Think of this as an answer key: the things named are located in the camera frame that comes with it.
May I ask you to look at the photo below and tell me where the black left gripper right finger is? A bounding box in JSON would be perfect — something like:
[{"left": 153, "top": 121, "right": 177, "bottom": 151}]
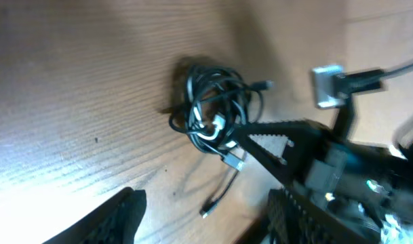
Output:
[{"left": 233, "top": 188, "right": 366, "bottom": 244}]

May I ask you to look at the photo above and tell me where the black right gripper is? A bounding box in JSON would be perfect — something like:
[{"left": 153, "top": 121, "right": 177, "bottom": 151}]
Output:
[{"left": 231, "top": 121, "right": 413, "bottom": 217}]

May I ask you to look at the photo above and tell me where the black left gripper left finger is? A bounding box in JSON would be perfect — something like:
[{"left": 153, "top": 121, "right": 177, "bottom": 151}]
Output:
[{"left": 45, "top": 187, "right": 147, "bottom": 244}]

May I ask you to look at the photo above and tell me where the black USB cable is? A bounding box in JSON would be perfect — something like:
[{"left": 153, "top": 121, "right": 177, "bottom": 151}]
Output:
[{"left": 168, "top": 64, "right": 275, "bottom": 219}]

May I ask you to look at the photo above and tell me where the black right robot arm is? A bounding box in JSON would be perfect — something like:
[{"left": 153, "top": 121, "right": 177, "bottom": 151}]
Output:
[{"left": 233, "top": 112, "right": 413, "bottom": 243}]

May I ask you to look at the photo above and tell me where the white USB cable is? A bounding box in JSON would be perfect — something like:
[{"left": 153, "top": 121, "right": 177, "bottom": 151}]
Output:
[{"left": 191, "top": 101, "right": 239, "bottom": 150}]

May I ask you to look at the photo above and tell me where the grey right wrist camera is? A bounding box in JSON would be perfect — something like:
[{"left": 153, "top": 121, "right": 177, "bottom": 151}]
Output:
[{"left": 310, "top": 64, "right": 345, "bottom": 110}]

